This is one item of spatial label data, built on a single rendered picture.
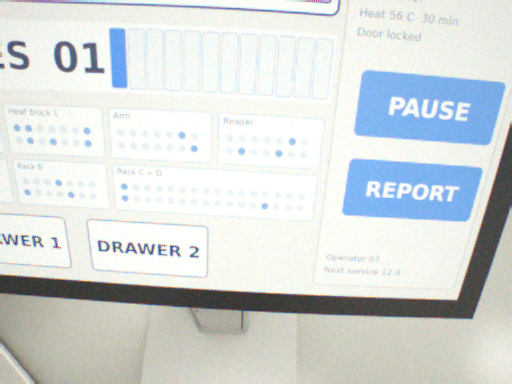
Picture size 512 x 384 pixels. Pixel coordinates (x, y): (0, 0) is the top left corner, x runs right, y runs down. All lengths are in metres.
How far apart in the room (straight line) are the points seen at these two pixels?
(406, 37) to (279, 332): 1.09
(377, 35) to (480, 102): 0.09
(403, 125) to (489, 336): 1.29
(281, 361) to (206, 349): 0.22
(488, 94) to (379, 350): 1.14
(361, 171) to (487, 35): 0.12
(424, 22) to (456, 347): 1.28
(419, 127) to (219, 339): 1.06
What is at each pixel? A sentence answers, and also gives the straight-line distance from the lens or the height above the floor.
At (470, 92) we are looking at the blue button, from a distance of 0.31.
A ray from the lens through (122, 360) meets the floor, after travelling 1.35.
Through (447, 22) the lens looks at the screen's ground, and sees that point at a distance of 0.29.
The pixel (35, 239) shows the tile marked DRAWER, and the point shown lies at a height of 1.01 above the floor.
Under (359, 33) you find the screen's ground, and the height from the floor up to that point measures 1.13.
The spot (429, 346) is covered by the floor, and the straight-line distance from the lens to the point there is 1.44.
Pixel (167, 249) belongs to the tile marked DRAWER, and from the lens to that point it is 0.32.
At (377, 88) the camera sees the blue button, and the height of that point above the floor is 1.10.
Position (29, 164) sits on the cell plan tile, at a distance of 0.33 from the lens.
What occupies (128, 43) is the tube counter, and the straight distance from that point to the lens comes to 0.28.
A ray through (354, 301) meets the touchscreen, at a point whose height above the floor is 0.97.
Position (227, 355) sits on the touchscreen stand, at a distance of 1.27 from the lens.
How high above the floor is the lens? 1.30
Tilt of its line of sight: 63 degrees down
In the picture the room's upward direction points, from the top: 5 degrees clockwise
